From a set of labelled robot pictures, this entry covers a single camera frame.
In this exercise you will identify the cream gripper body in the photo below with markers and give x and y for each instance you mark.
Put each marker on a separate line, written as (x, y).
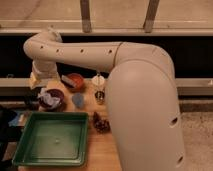
(35, 79)

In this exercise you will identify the lavender towel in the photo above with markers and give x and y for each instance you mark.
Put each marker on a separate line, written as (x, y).
(49, 98)

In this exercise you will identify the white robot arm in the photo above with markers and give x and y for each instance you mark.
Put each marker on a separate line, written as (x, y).
(140, 95)

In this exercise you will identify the dark purple bowl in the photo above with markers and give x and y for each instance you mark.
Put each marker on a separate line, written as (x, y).
(61, 97)

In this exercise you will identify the grey block in bowl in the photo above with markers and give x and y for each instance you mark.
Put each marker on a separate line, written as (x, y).
(66, 80)

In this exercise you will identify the orange red bowl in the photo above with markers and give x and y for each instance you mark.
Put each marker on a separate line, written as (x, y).
(76, 82)

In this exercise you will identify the blue heart-shaped object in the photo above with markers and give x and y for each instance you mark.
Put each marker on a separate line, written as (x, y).
(78, 100)

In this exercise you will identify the black object at left edge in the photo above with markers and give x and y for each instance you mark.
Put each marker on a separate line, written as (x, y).
(7, 134)

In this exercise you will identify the green plastic tray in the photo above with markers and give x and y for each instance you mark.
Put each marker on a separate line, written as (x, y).
(57, 139)

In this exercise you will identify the white round bottle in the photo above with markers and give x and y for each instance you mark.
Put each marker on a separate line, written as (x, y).
(98, 80)

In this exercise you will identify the small metal cup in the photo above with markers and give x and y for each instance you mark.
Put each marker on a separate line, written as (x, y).
(100, 97)

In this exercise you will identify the dark grape bunch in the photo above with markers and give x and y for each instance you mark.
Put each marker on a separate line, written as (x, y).
(101, 125)

